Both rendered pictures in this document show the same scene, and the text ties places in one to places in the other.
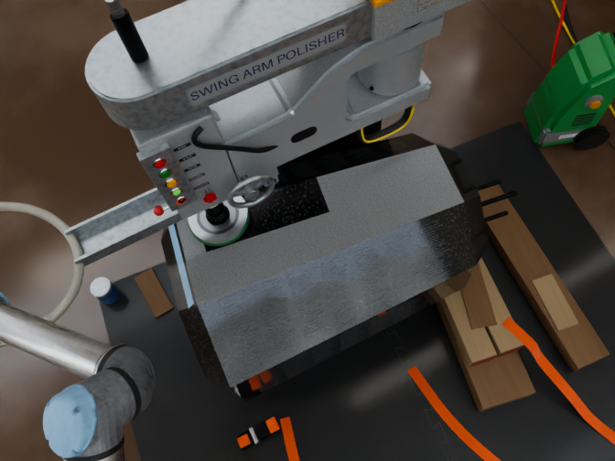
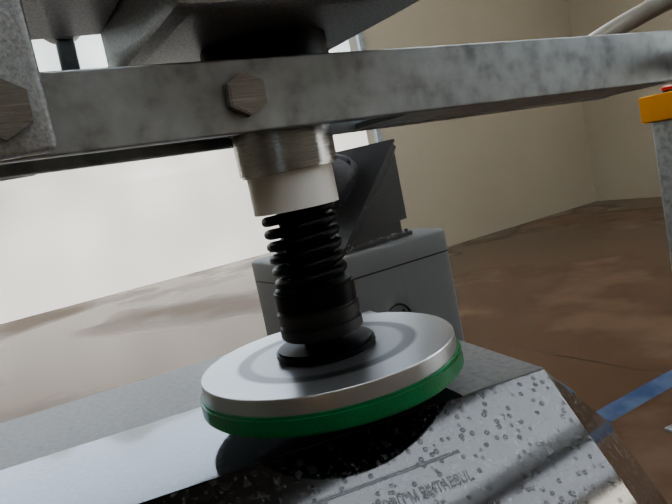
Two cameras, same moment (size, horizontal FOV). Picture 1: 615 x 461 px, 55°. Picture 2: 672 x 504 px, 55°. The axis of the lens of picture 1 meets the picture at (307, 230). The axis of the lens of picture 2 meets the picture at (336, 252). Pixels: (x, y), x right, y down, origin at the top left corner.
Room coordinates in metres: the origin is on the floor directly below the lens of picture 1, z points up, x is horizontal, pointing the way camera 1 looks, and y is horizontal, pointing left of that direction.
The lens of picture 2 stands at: (1.48, 0.22, 1.06)
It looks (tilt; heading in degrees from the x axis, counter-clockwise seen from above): 7 degrees down; 169
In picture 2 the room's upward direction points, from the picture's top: 12 degrees counter-clockwise
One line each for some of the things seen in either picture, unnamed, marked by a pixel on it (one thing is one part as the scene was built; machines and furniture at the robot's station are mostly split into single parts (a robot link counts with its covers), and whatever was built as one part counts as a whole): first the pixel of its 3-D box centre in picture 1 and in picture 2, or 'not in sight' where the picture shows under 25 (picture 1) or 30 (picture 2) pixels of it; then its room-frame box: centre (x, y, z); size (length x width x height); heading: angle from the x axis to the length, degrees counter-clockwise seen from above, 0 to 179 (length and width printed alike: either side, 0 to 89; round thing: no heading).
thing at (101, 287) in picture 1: (104, 291); not in sight; (1.08, 1.03, 0.08); 0.10 x 0.10 x 0.13
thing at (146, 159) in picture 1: (169, 178); not in sight; (0.83, 0.34, 1.41); 0.08 x 0.03 x 0.28; 106
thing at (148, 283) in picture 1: (154, 293); not in sight; (1.05, 0.81, 0.02); 0.25 x 0.10 x 0.01; 23
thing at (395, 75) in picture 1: (390, 50); not in sight; (1.14, -0.33, 1.39); 0.19 x 0.19 x 0.20
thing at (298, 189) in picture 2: not in sight; (292, 186); (0.95, 0.30, 1.05); 0.07 x 0.07 x 0.04
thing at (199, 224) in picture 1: (218, 215); (328, 356); (0.95, 0.30, 0.91); 0.21 x 0.21 x 0.01
